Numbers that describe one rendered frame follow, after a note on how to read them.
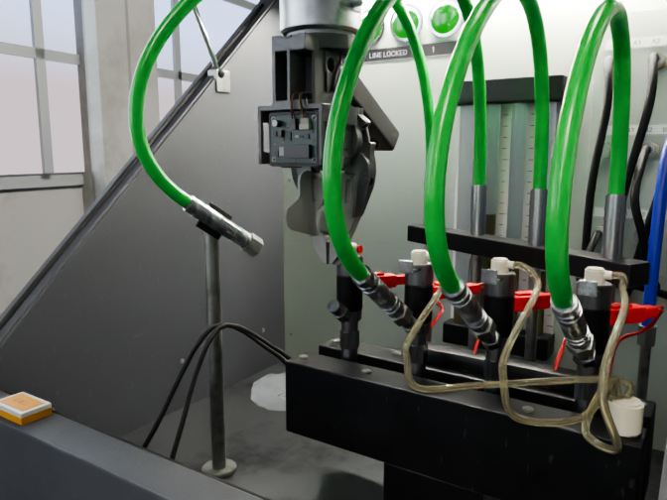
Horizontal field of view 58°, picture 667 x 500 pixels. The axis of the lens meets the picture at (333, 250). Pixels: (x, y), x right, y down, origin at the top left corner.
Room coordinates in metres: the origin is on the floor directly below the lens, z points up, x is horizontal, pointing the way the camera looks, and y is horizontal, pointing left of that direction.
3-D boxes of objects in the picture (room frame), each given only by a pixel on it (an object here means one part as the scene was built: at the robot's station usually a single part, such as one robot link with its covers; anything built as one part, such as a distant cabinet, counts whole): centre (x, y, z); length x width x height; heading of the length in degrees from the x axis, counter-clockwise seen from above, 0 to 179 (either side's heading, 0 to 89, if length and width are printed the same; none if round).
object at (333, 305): (0.61, -0.01, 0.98); 0.05 x 0.03 x 0.21; 147
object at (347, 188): (0.56, 0.00, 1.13); 0.06 x 0.03 x 0.09; 147
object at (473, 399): (0.55, -0.12, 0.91); 0.34 x 0.10 x 0.15; 57
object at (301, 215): (0.58, 0.03, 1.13); 0.06 x 0.03 x 0.09; 147
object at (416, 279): (0.57, -0.08, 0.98); 0.05 x 0.03 x 0.21; 147
